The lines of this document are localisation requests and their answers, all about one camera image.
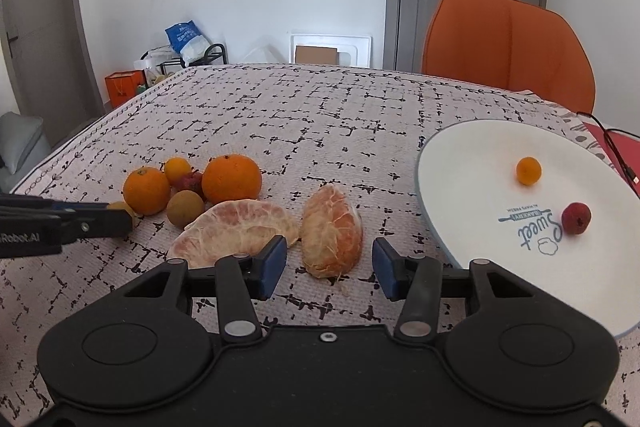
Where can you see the brown grey door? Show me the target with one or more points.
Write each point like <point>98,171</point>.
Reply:
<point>40,7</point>

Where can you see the leaf print cloth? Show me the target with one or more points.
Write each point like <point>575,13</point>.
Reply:
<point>565,117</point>

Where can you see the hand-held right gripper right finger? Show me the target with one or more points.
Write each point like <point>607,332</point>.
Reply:
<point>385,269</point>

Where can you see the red lychee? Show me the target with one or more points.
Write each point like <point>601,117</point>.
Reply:
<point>576,218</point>
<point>192,183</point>

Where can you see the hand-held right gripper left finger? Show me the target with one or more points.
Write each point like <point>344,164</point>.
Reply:
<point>272,267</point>

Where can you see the thick peeled pomelo segment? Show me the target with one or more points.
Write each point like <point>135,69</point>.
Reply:
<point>332,232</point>

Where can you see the medium orange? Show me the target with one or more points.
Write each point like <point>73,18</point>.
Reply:
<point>146,190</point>

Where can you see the brown cardboard piece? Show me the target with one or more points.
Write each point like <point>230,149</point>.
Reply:
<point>316,55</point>

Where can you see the red mat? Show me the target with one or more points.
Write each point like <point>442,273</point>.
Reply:
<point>627,147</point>

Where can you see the black dash print tablecloth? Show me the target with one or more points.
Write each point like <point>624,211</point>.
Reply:
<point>310,127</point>

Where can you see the orange chair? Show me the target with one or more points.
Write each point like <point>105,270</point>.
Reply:
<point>505,42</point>

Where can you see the yellowish longan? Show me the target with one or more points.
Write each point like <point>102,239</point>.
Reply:
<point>122,207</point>

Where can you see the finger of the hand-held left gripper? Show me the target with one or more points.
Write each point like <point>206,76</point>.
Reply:
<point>100,223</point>
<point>75,206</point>

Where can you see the large orange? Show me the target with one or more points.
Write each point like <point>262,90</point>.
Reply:
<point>232,179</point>

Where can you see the grey cushion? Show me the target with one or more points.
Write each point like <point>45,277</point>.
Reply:
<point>20,142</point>

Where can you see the curved peeled pomelo segment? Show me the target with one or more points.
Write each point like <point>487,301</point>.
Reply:
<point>235,227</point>

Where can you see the white foam tray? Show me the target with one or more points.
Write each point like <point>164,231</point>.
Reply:
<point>357,52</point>

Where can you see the small kumquat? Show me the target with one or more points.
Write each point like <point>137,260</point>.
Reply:
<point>528,170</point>
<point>177,169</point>

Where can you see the white plate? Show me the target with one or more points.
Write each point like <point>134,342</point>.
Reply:
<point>475,207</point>

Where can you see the brown longan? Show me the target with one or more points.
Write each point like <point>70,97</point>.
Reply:
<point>185,208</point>

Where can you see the blue white bag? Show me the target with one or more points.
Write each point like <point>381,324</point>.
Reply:
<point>185,39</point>

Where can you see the orange paper bag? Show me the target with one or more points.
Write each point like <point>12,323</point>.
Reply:
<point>122,89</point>

